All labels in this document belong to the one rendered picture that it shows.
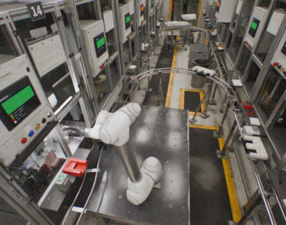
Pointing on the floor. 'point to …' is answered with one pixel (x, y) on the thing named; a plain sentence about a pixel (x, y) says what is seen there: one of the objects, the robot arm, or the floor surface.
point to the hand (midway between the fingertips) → (67, 131)
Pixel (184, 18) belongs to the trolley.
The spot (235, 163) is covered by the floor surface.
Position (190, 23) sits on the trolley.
